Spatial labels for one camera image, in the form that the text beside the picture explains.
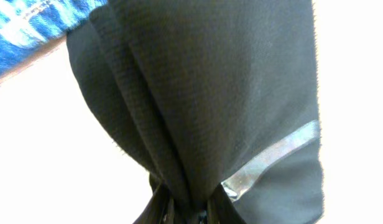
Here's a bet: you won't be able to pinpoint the blue denim jeans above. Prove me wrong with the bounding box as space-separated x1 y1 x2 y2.
0 0 108 78

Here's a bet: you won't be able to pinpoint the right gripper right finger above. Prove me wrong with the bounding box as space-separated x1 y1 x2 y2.
206 184 246 224

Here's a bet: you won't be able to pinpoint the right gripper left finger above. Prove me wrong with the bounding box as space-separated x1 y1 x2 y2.
134 174 175 224

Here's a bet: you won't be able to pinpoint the black cloth with tape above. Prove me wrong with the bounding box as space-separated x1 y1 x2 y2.
67 0 323 224

